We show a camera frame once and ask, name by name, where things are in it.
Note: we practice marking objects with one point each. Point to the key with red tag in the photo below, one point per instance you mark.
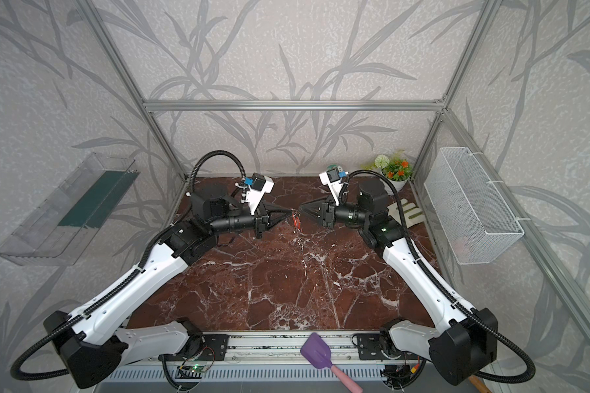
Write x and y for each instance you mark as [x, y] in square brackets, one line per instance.
[297, 223]

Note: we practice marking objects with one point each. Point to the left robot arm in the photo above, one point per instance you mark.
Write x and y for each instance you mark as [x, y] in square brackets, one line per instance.
[214, 212]

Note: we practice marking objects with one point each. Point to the purple pink toy shovel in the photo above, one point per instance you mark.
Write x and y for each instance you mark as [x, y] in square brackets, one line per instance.
[318, 354]

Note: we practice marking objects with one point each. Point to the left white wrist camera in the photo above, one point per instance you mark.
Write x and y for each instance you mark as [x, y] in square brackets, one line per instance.
[253, 190]

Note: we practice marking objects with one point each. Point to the clear plastic wall shelf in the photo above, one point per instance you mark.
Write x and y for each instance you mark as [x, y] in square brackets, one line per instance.
[61, 228]

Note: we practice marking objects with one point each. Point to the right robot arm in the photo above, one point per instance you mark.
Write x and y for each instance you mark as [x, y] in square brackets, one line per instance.
[457, 346]

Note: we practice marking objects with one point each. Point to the blue toy garden fork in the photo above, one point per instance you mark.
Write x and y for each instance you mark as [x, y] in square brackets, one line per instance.
[479, 384]

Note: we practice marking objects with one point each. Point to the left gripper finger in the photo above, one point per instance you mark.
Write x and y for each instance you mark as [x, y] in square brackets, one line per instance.
[271, 209]
[276, 218]

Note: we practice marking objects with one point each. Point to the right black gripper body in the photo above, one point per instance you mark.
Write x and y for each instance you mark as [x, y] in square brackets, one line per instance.
[329, 214]

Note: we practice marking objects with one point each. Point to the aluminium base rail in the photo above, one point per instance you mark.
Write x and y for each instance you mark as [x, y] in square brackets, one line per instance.
[242, 347]

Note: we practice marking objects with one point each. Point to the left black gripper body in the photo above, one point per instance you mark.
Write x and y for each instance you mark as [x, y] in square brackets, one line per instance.
[261, 221]

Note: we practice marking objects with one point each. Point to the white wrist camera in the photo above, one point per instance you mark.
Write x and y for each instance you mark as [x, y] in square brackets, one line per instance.
[253, 190]
[337, 184]

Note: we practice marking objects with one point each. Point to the white wire mesh basket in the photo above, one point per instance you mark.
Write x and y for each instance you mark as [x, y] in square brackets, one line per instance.
[477, 222]

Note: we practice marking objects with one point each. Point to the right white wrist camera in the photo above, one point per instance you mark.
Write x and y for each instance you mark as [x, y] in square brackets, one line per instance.
[337, 184]

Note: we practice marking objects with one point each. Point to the white pot with flowers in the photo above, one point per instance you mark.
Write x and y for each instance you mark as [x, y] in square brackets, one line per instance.
[395, 168]

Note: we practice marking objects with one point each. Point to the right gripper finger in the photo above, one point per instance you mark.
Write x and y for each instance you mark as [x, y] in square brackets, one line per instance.
[315, 205]
[316, 215]

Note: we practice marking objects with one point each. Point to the cream work glove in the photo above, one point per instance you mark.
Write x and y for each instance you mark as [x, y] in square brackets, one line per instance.
[412, 213]

